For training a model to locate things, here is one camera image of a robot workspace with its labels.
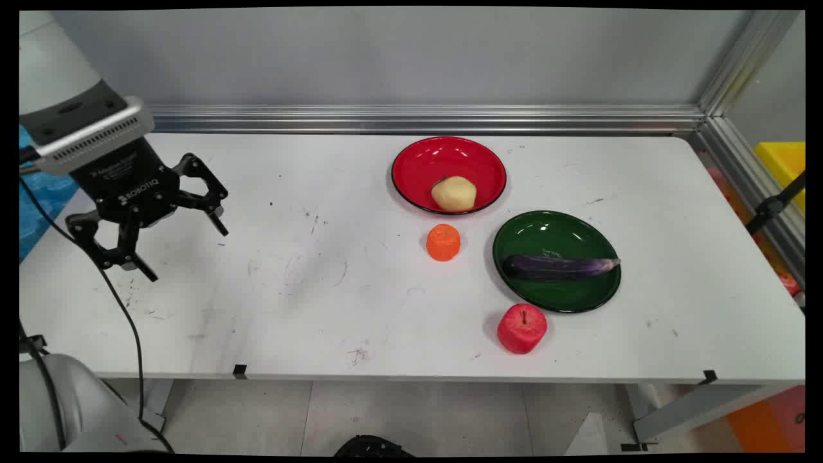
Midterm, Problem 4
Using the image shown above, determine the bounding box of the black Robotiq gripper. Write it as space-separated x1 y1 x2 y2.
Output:
66 138 230 283

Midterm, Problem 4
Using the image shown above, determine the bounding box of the purple toy eggplant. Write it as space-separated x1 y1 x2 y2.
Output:
502 254 622 282

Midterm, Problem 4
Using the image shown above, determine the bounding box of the blue plastic bag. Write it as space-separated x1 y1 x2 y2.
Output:
19 124 79 263

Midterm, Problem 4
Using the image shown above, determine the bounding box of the red plate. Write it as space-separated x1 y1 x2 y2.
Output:
391 136 507 215

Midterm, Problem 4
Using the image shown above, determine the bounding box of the orange toy tangerine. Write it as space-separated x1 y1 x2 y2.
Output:
426 223 462 262

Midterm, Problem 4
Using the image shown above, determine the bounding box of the yellow toy potato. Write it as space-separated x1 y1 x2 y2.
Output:
431 176 478 212

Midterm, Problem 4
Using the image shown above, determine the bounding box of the black object on floor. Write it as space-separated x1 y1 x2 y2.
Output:
333 435 415 458

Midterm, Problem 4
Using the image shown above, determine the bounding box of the red toy apple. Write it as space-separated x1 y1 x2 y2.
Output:
496 303 548 355

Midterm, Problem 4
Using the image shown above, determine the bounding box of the green plate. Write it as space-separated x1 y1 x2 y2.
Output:
493 210 622 314

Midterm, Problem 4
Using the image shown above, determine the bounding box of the white table leg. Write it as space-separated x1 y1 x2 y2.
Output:
622 383 793 446

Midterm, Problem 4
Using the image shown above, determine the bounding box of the yellow plastic box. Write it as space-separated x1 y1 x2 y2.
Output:
754 141 806 214

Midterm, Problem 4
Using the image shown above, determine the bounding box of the orange pink box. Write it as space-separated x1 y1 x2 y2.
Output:
725 385 806 454

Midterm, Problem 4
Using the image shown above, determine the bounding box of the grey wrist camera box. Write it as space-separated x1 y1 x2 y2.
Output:
31 96 156 176

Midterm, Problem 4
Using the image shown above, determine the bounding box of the black camera cable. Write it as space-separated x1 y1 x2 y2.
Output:
19 172 176 454

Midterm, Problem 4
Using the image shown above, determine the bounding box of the long aluminium frame rail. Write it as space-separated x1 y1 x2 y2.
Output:
147 104 706 136

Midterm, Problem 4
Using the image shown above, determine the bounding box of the short aluminium frame rail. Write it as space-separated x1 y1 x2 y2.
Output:
689 116 806 291

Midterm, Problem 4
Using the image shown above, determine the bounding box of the aluminium frame post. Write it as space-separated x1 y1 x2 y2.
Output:
697 9 806 118

